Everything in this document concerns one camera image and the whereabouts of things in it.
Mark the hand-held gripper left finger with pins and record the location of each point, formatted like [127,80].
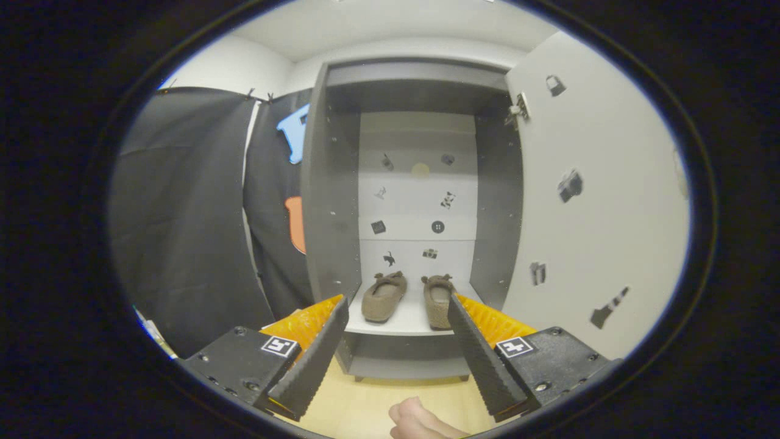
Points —
[317,360]

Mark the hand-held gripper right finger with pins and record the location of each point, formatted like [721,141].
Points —
[481,360]

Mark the brown slipper shoe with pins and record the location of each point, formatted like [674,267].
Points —
[382,299]
[436,302]

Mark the dark grey shoe cabinet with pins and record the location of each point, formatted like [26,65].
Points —
[332,213]

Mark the black backdrop cloth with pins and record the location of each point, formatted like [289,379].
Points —
[183,213]

